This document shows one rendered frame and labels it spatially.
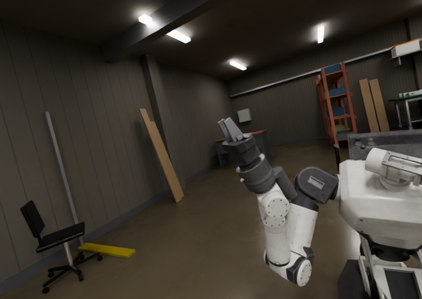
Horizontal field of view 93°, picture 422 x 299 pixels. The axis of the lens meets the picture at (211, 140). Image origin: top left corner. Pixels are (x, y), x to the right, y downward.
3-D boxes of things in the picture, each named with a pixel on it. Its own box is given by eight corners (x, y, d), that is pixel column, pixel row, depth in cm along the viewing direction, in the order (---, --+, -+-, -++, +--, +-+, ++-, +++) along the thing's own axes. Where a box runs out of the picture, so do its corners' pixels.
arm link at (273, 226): (253, 179, 63) (259, 217, 66) (260, 193, 54) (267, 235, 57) (274, 176, 63) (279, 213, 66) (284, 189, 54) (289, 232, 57)
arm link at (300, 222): (278, 262, 75) (293, 203, 78) (313, 285, 64) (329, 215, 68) (260, 264, 68) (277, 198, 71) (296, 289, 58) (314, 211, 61)
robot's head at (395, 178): (375, 163, 60) (375, 142, 55) (422, 176, 52) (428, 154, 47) (365, 179, 58) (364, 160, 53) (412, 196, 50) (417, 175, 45)
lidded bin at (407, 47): (414, 52, 578) (412, 42, 577) (421, 48, 541) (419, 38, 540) (391, 59, 603) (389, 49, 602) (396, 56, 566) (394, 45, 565)
